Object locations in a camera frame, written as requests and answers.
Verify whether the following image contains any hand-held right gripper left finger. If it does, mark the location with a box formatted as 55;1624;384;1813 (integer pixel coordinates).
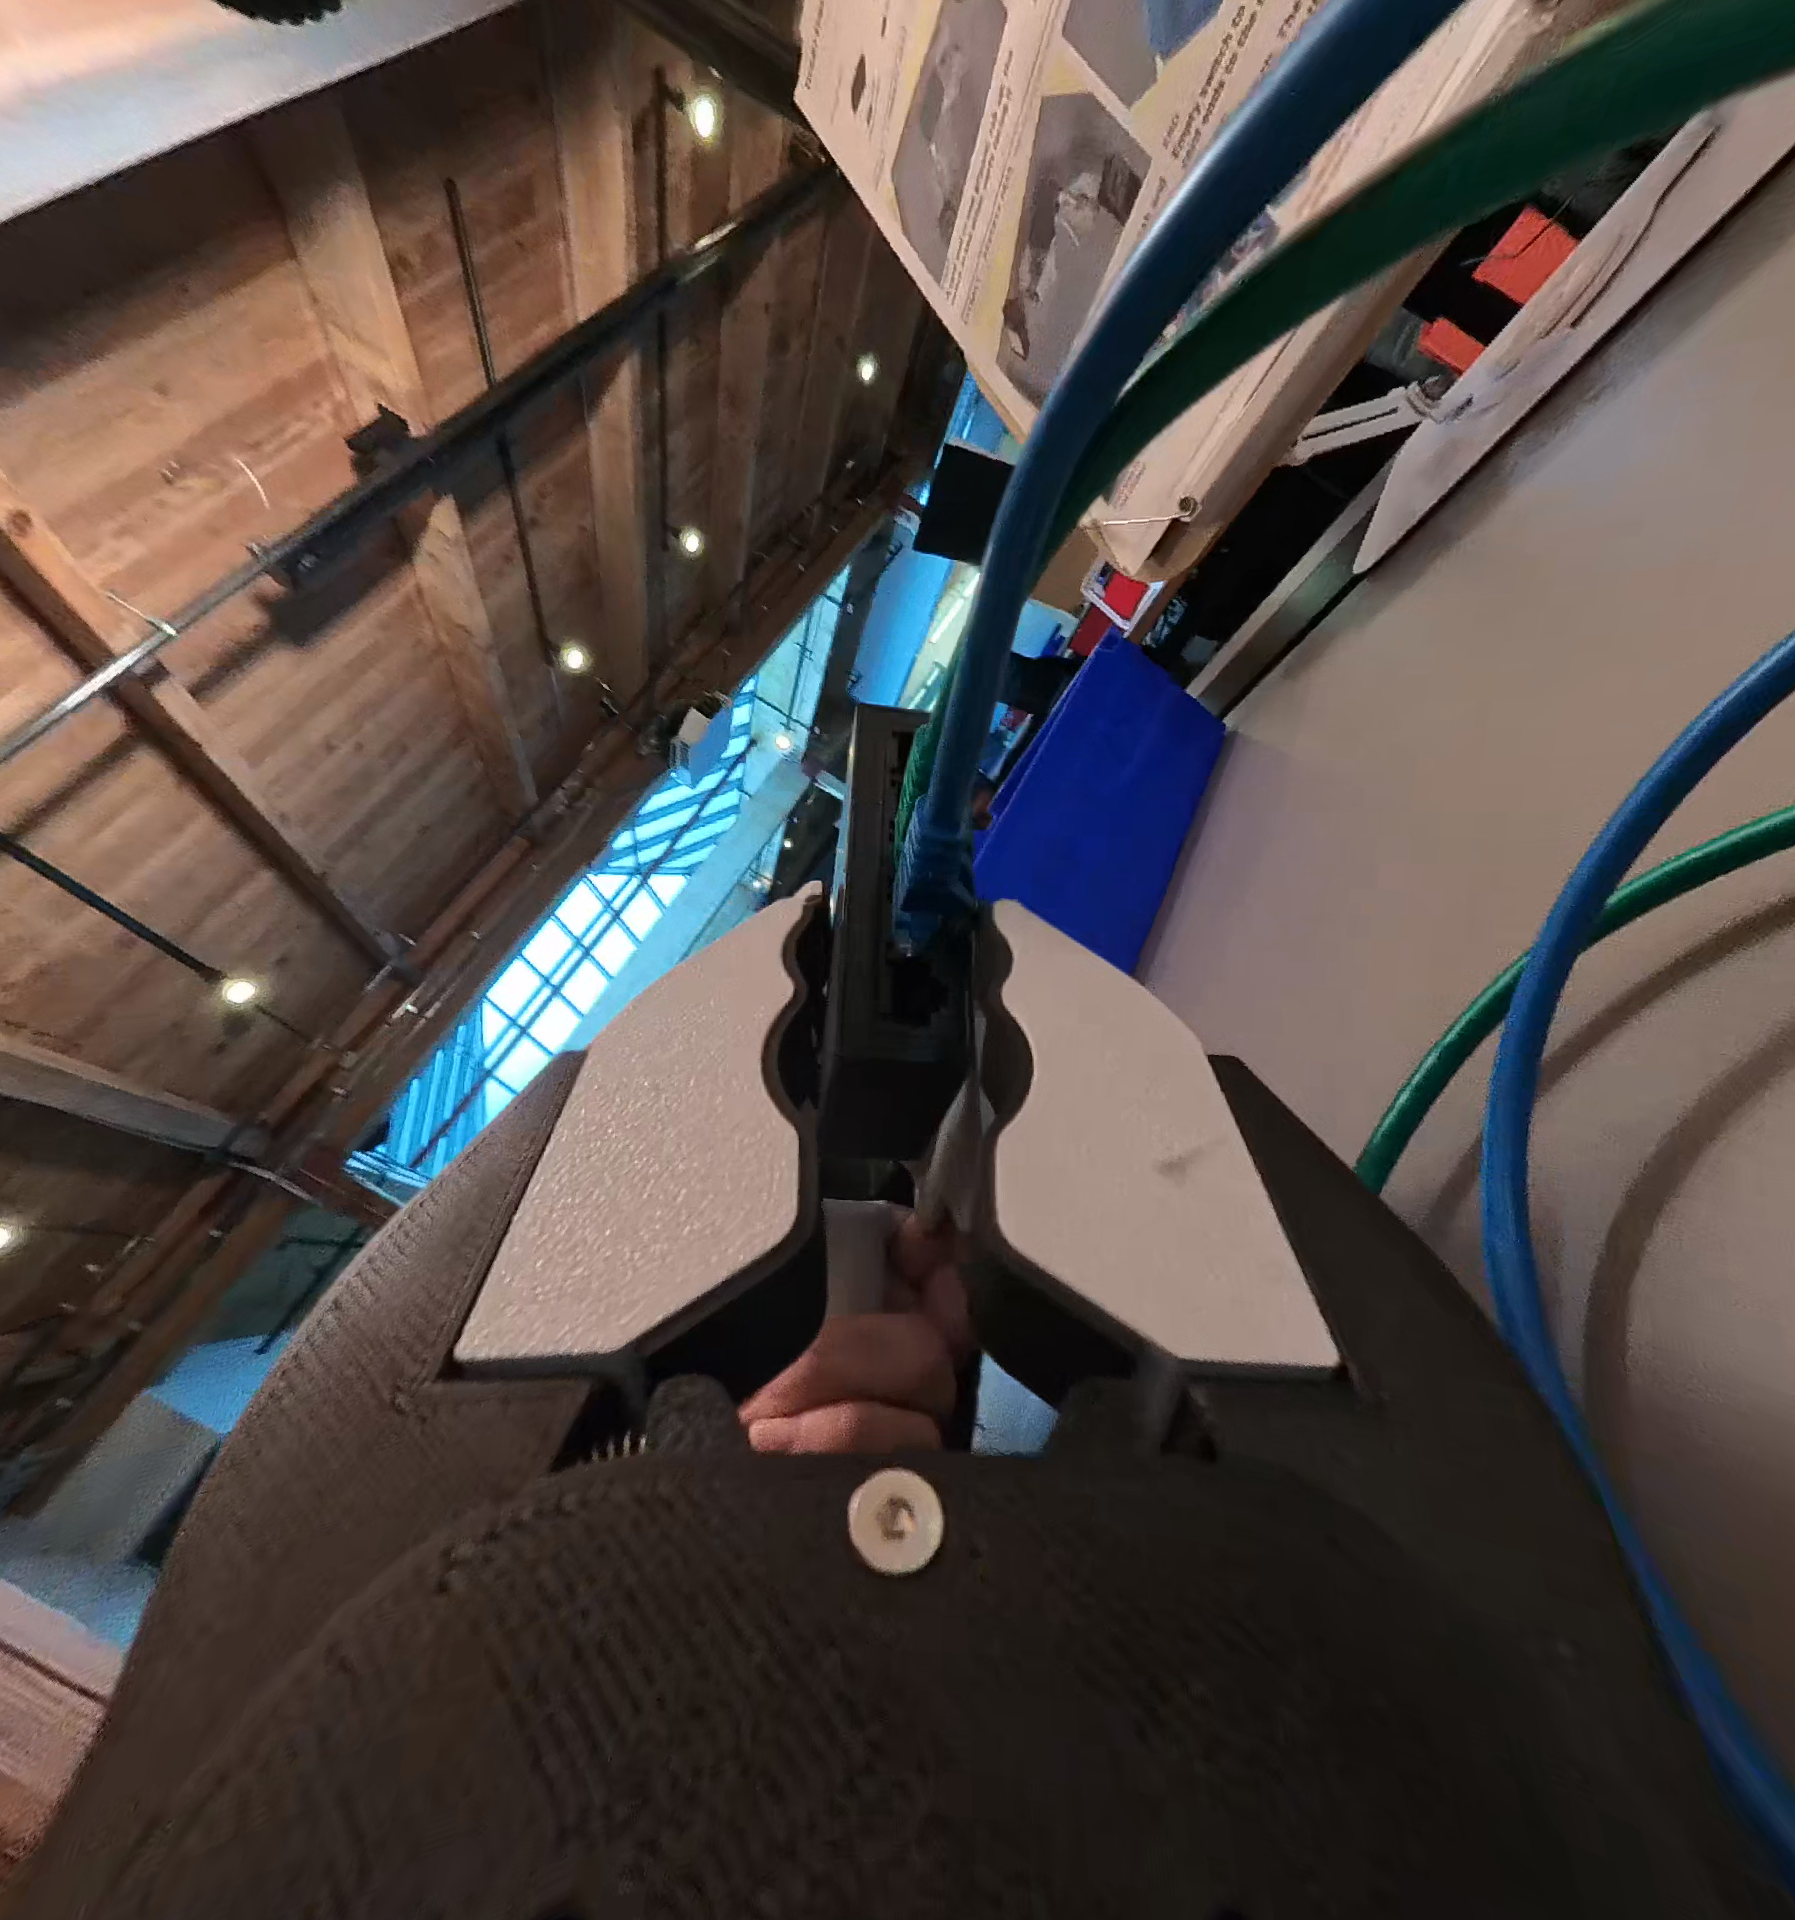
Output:
455;885;827;1380

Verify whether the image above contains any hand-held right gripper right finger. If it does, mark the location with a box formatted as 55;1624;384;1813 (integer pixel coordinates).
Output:
965;900;1347;1405

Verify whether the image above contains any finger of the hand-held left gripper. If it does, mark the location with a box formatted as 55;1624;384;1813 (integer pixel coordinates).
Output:
911;1073;991;1234
826;1198;901;1325

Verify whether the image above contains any black network switch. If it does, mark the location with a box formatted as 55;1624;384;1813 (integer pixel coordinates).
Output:
824;702;990;1163

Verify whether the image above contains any blue ethernet cable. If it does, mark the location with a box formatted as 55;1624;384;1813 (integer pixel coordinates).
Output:
898;0;1795;1920

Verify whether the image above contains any green ethernet cable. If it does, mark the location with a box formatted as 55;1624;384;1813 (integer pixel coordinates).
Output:
898;0;1795;1196

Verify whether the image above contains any person's left hand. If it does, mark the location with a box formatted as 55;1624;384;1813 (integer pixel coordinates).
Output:
740;1199;976;1456

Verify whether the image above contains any blue plastic bin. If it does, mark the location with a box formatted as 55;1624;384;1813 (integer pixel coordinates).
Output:
973;638;1230;976

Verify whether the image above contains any white clipboard stand base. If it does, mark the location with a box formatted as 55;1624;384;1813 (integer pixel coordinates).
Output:
1295;113;1724;571

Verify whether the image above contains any wooden instruction clipboard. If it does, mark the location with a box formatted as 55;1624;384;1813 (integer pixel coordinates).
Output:
791;0;1795;579

